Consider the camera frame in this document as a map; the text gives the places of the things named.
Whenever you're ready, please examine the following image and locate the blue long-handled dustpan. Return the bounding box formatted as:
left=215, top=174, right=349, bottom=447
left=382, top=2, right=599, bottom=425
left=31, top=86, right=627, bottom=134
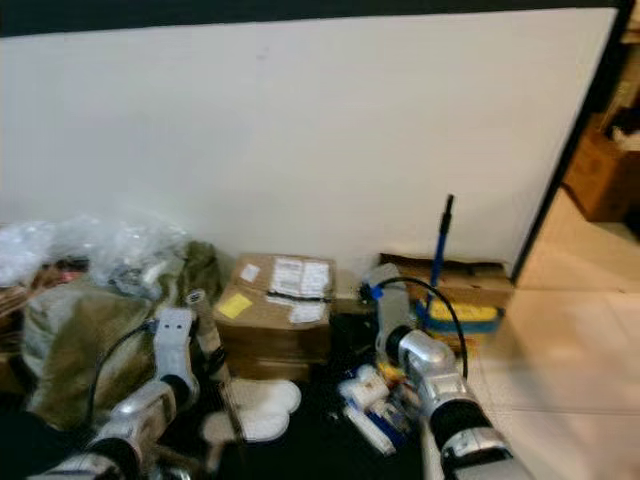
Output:
left=338, top=195, right=458, bottom=457

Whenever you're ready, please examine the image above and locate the flat cardboard box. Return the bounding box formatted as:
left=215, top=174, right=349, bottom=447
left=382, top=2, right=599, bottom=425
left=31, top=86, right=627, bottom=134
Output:
left=230, top=357, right=307, bottom=384

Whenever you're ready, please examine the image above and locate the sealed cardboard box with labels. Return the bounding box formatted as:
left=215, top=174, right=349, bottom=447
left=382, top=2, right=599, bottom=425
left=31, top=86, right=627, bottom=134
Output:
left=218, top=253, right=334, bottom=367

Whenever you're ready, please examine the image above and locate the olive woven sack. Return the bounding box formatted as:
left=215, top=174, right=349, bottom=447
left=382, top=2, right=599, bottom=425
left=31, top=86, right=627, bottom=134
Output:
left=20, top=240, right=227, bottom=433

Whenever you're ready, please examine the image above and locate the clear plastic bag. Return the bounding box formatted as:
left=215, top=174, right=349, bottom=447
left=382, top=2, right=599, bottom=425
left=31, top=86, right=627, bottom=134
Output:
left=0, top=215, right=189, bottom=301

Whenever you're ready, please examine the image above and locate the long white package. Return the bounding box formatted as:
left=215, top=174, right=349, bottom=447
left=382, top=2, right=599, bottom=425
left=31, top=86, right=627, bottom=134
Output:
left=340, top=403, right=399, bottom=457

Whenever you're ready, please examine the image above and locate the small yellow item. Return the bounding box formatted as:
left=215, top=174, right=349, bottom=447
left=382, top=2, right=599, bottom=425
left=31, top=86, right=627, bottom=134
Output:
left=378, top=362, right=406, bottom=385

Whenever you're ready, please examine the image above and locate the small open cardboard box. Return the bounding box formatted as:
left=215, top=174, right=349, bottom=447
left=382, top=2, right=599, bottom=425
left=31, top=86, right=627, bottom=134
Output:
left=378, top=253, right=513, bottom=313

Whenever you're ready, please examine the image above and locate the cardboard box with paper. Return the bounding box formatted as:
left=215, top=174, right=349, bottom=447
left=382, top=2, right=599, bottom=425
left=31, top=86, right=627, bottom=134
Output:
left=563, top=125, right=640, bottom=223

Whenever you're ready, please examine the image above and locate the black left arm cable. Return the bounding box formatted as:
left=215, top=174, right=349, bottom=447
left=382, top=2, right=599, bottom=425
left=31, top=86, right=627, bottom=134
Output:
left=88, top=322, right=161, bottom=441

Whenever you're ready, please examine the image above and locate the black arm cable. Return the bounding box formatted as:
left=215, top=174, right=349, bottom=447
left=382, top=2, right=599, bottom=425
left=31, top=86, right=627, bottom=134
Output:
left=88, top=322, right=161, bottom=441
left=380, top=277, right=469, bottom=379

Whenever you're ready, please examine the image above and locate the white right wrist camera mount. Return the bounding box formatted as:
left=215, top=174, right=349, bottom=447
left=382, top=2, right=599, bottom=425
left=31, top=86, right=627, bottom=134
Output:
left=365, top=263, right=413, bottom=363

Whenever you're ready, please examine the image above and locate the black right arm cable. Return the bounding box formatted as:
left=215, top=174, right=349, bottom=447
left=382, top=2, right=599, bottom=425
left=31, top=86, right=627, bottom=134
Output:
left=380, top=277, right=469, bottom=379

